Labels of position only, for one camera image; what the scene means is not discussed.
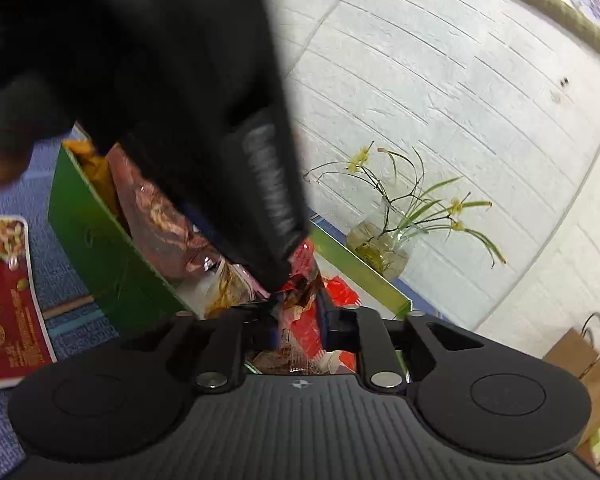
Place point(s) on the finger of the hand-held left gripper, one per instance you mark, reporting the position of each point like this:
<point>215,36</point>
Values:
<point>265,275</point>

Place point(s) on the brown paper bag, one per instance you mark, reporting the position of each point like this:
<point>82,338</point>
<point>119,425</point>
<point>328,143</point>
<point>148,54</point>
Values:
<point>575,360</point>

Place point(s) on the green plant with yellow flowers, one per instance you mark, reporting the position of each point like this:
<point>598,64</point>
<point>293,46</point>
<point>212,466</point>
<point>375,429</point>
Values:
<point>420,200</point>

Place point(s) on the large red nut package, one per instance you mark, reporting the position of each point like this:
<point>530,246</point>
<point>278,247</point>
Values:
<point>10,320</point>

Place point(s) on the glass vase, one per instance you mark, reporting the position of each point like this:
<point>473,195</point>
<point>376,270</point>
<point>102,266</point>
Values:
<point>380,250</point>

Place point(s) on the red crinkled snack packet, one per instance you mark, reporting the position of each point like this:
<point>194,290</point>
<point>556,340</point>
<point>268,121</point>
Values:
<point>305,335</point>

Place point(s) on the person's left hand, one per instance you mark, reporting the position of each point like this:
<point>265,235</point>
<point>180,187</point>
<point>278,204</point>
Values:
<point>2,165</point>

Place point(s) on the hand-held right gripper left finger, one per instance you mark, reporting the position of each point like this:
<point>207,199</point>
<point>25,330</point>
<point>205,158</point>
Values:
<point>272,330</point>

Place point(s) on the red and white snack packet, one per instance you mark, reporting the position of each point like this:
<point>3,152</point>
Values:
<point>340,290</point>

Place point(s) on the clear packet of brown snacks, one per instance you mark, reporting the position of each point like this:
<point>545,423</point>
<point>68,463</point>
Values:
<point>225,285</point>

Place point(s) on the green cardboard box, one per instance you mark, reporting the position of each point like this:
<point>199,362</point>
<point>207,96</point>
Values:
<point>100,255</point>

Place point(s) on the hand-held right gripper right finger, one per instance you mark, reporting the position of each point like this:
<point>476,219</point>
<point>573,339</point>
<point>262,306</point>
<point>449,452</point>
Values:
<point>324,325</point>

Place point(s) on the dark red snack bag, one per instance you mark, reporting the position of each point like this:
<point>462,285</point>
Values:
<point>155,215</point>

